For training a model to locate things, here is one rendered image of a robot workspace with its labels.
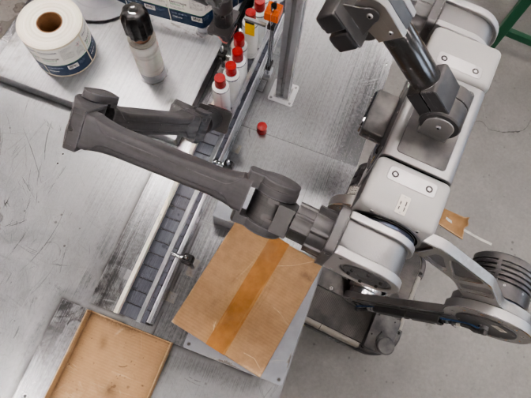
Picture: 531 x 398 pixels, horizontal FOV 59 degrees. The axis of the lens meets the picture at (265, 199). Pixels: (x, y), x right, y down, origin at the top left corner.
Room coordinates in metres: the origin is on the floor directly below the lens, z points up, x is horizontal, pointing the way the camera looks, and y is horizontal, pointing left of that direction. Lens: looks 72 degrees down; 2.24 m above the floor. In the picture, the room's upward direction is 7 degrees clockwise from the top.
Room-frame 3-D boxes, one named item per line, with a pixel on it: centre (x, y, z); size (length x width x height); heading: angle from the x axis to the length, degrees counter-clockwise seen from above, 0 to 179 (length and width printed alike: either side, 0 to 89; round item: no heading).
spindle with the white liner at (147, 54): (0.85, 0.43, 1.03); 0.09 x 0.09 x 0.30
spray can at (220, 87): (0.73, 0.17, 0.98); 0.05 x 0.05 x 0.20
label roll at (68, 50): (0.89, 0.73, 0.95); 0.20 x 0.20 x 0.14
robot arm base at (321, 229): (0.22, -0.09, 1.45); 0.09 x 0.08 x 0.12; 161
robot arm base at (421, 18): (0.69, -0.25, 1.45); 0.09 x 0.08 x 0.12; 161
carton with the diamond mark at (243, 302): (0.14, 0.01, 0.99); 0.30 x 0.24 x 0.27; 156
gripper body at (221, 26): (0.91, 0.19, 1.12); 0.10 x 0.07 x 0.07; 166
